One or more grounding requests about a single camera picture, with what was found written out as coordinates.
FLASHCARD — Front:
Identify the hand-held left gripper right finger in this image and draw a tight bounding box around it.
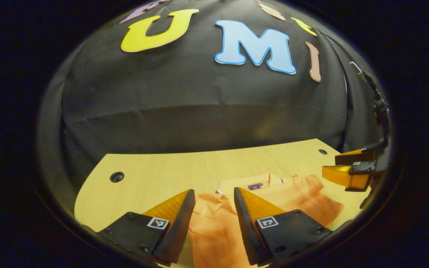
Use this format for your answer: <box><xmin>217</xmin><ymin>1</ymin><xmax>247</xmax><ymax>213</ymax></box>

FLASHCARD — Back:
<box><xmin>233</xmin><ymin>186</ymin><xmax>333</xmax><ymax>267</ymax></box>

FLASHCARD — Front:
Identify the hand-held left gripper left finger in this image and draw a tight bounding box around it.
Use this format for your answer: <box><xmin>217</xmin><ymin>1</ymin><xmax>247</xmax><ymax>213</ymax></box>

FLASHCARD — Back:
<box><xmin>97</xmin><ymin>188</ymin><xmax>197</xmax><ymax>265</ymax></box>

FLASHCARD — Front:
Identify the orange polo T-shirt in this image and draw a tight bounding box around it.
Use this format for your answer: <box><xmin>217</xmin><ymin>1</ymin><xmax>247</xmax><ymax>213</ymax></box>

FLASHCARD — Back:
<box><xmin>188</xmin><ymin>172</ymin><xmax>344</xmax><ymax>268</ymax></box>

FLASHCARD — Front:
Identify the black backdrop cloth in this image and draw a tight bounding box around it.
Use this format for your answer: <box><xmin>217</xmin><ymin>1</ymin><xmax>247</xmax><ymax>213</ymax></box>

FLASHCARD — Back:
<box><xmin>38</xmin><ymin>0</ymin><xmax>386</xmax><ymax>211</ymax></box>

